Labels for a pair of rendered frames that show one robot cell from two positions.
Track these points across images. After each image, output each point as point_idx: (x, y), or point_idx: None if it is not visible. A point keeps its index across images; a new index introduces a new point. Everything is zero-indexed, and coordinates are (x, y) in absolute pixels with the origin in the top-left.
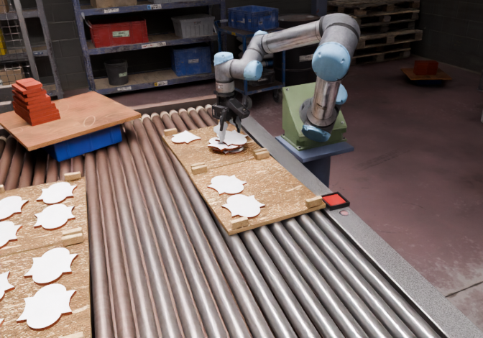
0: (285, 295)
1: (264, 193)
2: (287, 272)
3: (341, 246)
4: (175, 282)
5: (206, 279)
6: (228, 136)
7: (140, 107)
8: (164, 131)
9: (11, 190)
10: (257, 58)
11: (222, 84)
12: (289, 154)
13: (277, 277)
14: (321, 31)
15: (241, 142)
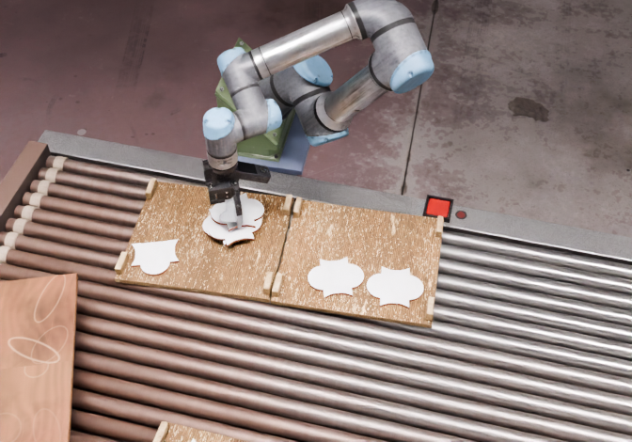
0: (549, 333)
1: (381, 254)
2: (520, 314)
3: (509, 251)
4: (475, 410)
5: None
6: None
7: None
8: (119, 268)
9: None
10: (262, 95)
11: (231, 157)
12: (302, 180)
13: (524, 326)
14: (364, 31)
15: (260, 210)
